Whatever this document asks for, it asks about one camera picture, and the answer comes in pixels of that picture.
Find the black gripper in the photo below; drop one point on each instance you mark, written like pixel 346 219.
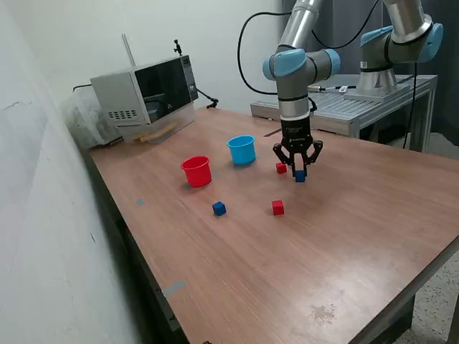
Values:
pixel 295 130

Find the red wooden cube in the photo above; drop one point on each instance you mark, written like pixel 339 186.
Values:
pixel 278 208
pixel 281 168

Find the blue wooden cube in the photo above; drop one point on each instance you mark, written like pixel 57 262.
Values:
pixel 299 176
pixel 218 208

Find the thin dark metal strip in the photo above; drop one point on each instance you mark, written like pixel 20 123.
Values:
pixel 272 133

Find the blue plastic cup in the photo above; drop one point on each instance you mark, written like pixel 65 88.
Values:
pixel 243 152

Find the aluminium profile robot stand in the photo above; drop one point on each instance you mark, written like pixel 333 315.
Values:
pixel 333 107

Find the aluminium base mounting plate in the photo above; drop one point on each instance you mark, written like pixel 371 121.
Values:
pixel 376 95

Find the red plastic cup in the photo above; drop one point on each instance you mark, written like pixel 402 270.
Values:
pixel 196 173

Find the clear plastic container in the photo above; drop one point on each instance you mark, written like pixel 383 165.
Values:
pixel 172 123

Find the light wooden stick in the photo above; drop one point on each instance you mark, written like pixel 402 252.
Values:
pixel 161 132
pixel 138 137

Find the dark grey curtain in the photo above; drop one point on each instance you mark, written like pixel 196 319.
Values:
pixel 450 89

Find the silver microwave oven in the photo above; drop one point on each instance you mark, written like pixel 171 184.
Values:
pixel 118 96

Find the thin white metal rod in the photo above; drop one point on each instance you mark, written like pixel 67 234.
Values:
pixel 129 51

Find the crumpled clear plastic bag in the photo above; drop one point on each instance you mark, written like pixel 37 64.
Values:
pixel 82 122

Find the small black camera mount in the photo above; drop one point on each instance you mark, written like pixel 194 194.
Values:
pixel 177 48

